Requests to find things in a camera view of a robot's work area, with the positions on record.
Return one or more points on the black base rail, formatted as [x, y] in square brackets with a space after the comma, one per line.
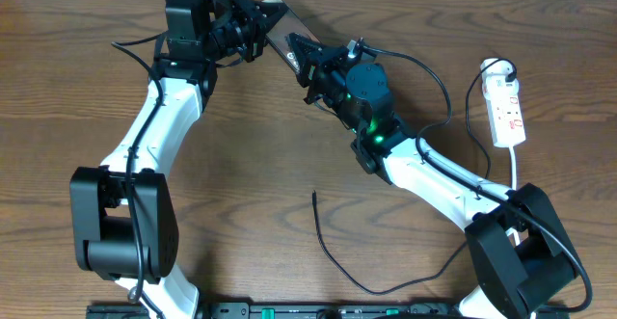
[236, 310]

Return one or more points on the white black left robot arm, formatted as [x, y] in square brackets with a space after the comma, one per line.
[124, 226]

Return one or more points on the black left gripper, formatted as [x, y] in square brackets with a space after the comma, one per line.
[257, 21]

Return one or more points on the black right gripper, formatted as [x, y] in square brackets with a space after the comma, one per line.
[317, 61]

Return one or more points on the white power strip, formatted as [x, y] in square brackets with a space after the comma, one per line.
[504, 111]

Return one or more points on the white usb charger adapter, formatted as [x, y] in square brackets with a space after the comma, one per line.
[496, 71]

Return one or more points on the Galaxy smartphone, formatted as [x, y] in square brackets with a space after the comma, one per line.
[277, 37]

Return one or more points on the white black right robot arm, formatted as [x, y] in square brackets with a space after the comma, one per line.
[521, 254]

